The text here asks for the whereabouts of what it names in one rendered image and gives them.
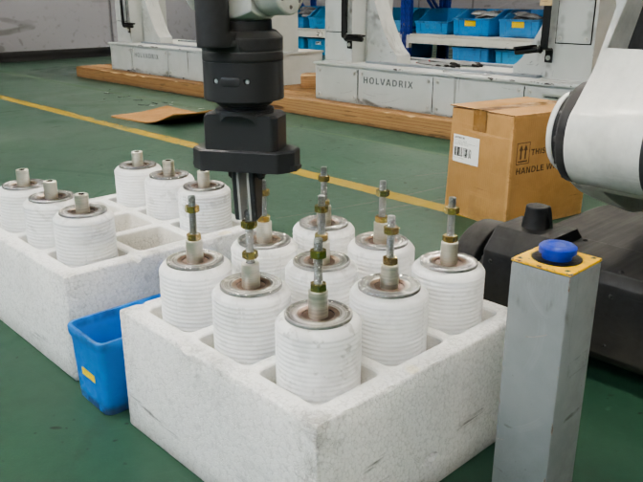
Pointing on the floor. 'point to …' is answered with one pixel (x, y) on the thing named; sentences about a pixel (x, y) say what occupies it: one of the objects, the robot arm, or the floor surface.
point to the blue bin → (102, 358)
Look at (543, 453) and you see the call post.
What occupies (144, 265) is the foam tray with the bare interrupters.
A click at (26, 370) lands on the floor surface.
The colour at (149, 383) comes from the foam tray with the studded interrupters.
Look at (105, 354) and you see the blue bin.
